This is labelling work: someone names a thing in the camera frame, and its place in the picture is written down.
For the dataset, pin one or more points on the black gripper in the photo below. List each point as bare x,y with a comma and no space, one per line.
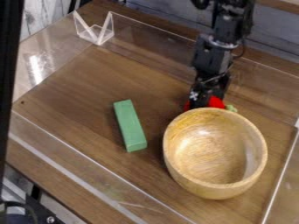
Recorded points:
211,62

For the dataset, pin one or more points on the red plush strawberry toy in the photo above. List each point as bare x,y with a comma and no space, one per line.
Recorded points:
216,103

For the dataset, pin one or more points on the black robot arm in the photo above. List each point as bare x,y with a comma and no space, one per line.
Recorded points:
231,24

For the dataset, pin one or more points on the wooden bowl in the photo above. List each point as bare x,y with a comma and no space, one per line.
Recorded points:
213,152

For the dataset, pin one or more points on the green rectangular block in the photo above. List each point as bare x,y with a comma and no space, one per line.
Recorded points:
129,125

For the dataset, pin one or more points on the black clamp under table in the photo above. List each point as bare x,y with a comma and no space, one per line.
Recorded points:
25,211

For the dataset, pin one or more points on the clear acrylic tray wall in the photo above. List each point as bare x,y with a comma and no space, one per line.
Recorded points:
65,143

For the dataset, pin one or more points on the clear acrylic corner bracket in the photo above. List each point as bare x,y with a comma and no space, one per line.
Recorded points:
96,34

